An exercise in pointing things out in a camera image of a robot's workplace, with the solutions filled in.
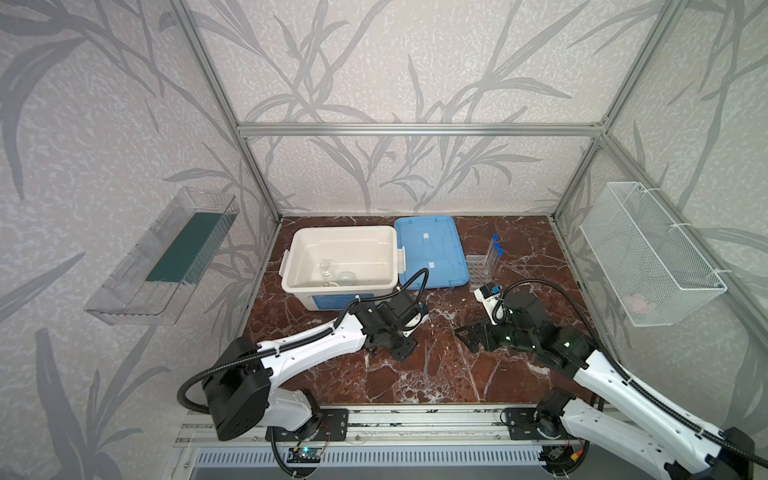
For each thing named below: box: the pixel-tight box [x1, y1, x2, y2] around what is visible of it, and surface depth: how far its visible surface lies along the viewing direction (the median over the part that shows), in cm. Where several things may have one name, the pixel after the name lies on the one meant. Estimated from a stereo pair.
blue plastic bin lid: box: [395, 216, 470, 290], surface depth 114 cm
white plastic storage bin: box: [279, 226, 406, 311], surface depth 96 cm
